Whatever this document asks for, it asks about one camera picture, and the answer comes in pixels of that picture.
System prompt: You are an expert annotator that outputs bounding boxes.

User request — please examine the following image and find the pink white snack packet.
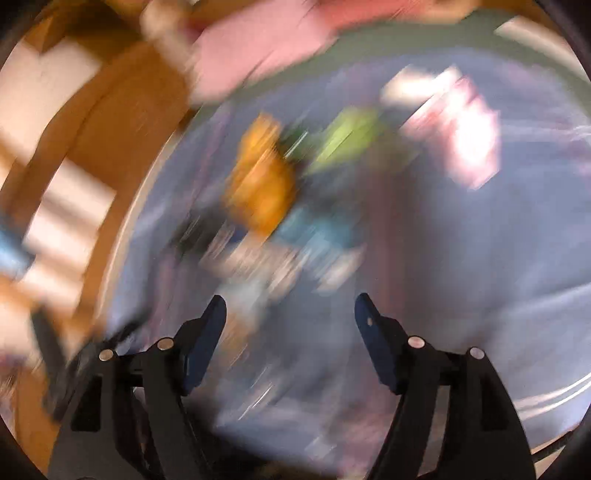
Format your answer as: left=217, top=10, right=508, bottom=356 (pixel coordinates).
left=381, top=66, right=505, bottom=191

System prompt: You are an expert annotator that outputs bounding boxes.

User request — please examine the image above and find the teal snack packet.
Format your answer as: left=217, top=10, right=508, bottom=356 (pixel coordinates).
left=271, top=207, right=366, bottom=261

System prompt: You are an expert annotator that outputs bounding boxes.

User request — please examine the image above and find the black flat device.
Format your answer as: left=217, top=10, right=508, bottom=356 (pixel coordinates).
left=30, top=308, right=95, bottom=418

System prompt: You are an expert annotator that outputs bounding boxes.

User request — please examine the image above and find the lime green snack packet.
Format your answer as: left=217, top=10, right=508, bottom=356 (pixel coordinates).
left=304, top=106, right=385, bottom=177

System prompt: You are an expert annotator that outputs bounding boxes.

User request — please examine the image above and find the orange snack packet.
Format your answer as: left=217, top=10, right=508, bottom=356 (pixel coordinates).
left=223, top=112, right=299, bottom=237

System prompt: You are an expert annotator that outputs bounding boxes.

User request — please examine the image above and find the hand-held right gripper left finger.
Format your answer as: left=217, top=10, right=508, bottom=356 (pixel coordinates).
left=48, top=294, right=228, bottom=480

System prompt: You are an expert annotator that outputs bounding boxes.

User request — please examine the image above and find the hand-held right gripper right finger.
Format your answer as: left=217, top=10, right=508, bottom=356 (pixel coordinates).
left=354, top=292, right=539, bottom=480

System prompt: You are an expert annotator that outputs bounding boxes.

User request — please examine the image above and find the blue striped blanket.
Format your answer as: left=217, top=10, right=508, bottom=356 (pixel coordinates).
left=104, top=46, right=588, bottom=477

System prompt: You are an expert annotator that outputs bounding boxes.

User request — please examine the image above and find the wooden bed frame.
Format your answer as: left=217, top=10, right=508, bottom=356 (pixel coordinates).
left=0, top=0, right=204, bottom=467

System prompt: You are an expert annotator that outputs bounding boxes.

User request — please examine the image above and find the pink pillow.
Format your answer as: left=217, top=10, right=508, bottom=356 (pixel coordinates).
left=188, top=0, right=460, bottom=106

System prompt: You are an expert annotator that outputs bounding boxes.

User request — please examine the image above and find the green bedsheet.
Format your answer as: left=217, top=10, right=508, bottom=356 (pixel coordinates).
left=318, top=8, right=583, bottom=95

